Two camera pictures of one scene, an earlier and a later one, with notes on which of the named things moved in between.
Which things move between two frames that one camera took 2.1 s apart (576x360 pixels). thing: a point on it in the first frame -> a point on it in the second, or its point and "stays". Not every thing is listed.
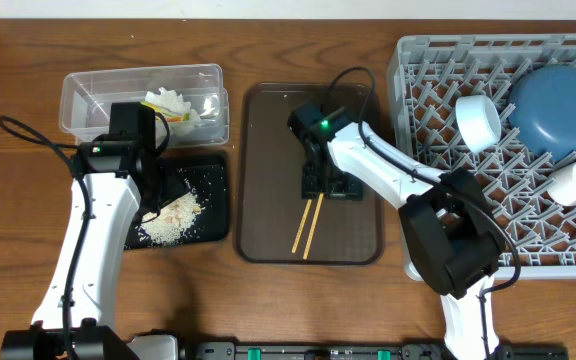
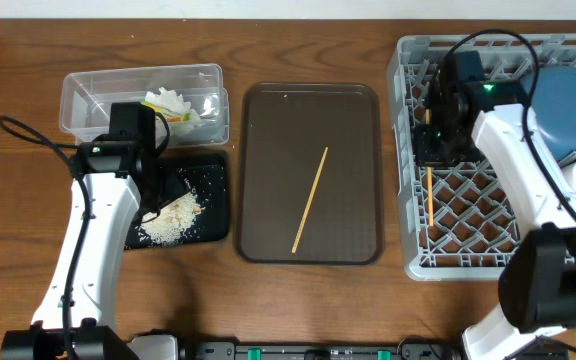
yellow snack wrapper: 169,115 stays
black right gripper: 330,189 -> 428,150
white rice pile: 168,224 stays
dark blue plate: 558,111 stays
